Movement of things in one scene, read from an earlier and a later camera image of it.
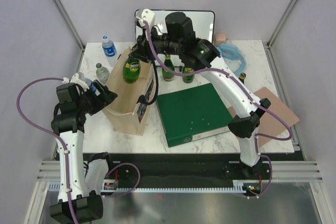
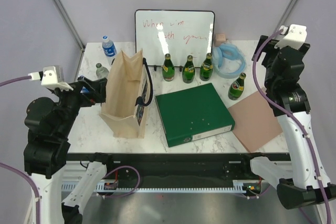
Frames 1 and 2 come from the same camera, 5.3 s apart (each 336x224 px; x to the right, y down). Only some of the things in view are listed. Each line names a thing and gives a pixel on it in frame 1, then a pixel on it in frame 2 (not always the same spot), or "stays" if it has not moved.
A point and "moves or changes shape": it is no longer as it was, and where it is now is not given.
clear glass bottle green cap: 102,73 stays
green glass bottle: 168,74 stays
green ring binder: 189,114 stays
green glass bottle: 131,70 moves or changes shape
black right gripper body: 161,44 → 270,56
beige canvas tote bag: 124,113 stays
